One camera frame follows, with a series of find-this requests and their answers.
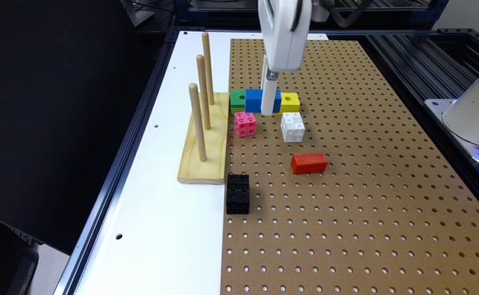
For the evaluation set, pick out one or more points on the red wooden block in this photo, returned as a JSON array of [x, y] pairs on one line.
[[308, 163]]

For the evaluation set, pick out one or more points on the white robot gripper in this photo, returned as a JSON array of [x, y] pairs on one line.
[[285, 26]]

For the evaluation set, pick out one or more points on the yellow cube with hole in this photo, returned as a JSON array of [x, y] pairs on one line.
[[290, 103]]

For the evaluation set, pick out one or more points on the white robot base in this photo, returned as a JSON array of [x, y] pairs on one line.
[[461, 118]]

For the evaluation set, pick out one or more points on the brown perforated pegboard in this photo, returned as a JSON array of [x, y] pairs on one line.
[[389, 215]]

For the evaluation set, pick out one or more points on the green cube with hole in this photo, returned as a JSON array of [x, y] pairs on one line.
[[237, 101]]

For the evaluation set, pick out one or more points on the wooden base with three pegs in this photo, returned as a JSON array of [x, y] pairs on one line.
[[204, 151]]

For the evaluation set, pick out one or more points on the black interlocking cube block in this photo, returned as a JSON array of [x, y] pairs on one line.
[[238, 194]]

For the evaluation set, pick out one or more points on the white interlocking cube block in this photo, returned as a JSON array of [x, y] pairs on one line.
[[292, 126]]

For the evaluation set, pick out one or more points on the black aluminium extrusion frame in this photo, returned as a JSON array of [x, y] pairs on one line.
[[430, 65]]

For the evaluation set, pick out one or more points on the pink interlocking cube block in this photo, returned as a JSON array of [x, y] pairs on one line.
[[245, 123]]

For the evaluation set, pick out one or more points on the narrow blue wooden block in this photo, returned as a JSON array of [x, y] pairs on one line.
[[254, 98]]

